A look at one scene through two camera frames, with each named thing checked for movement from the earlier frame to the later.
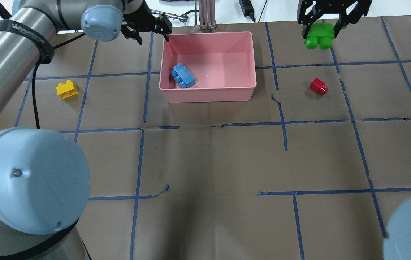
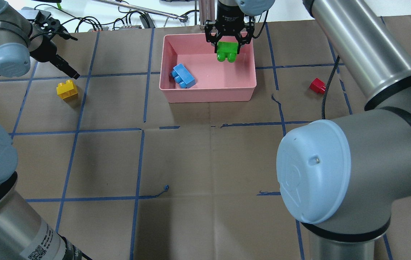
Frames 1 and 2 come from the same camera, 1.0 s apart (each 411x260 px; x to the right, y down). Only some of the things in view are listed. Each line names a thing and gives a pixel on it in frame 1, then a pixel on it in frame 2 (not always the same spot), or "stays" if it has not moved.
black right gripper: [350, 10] → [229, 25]
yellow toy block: [66, 90] stays
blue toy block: [182, 76] stays
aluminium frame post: [207, 14] stays
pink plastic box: [222, 63] stays
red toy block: [318, 85] stays
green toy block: [320, 34] → [228, 50]
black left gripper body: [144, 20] → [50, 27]
